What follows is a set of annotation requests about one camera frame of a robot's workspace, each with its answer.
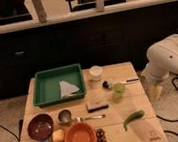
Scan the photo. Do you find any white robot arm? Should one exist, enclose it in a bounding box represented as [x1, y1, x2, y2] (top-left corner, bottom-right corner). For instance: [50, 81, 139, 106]
[142, 34, 178, 103]

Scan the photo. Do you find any green pepper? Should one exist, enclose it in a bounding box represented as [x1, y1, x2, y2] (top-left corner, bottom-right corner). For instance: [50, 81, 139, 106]
[123, 110, 145, 131]

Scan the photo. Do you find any green plastic tray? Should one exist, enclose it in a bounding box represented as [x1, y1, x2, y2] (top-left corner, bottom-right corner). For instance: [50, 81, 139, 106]
[33, 63, 87, 107]

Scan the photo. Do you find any white paper cup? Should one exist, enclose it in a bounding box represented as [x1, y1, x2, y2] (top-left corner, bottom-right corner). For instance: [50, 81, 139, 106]
[89, 65, 103, 81]

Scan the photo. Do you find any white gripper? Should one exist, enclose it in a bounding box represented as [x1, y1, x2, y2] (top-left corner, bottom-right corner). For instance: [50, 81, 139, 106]
[145, 77, 162, 103]

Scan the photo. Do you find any orange bowl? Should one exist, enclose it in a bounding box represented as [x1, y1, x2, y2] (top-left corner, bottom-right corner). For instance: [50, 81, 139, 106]
[64, 122, 97, 142]

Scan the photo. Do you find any metal fork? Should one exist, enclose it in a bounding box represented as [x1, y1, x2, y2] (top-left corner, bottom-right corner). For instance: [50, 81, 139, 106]
[73, 115, 106, 122]

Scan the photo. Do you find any dark purple bowl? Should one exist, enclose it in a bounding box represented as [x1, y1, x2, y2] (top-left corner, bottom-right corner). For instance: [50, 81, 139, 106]
[27, 113, 54, 141]

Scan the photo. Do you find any green plastic cup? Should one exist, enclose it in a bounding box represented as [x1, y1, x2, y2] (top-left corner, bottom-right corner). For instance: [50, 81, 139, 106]
[112, 83, 126, 99]

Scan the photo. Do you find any white folded paper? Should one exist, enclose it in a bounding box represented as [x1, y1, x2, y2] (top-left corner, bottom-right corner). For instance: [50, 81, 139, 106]
[59, 81, 79, 98]

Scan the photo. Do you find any black round brush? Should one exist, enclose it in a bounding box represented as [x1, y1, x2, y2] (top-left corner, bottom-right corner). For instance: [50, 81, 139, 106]
[102, 78, 138, 90]

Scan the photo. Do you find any small metal cup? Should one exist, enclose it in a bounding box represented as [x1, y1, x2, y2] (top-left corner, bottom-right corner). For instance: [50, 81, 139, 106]
[58, 109, 72, 126]

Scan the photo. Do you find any left black floor cable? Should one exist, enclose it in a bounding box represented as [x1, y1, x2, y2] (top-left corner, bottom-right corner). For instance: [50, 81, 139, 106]
[0, 115, 21, 142]

